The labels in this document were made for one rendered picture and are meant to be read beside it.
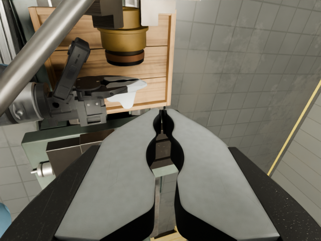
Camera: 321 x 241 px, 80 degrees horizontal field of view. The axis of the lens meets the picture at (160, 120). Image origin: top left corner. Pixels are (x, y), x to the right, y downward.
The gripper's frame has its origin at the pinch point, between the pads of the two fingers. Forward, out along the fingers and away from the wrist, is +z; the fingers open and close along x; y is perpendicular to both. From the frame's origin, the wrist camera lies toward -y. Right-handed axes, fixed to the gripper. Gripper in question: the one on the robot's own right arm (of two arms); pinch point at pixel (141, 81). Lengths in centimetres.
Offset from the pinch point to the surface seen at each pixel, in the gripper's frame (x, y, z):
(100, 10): 8.8, -14.1, -7.5
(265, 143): -107, 151, 201
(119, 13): 5.0, -13.5, -4.4
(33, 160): -15.1, 29.0, -31.8
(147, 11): 3.0, -13.6, 0.8
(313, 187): -53, 200, 252
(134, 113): -21.9, 21.3, 2.5
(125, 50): 4.4, -7.7, -3.7
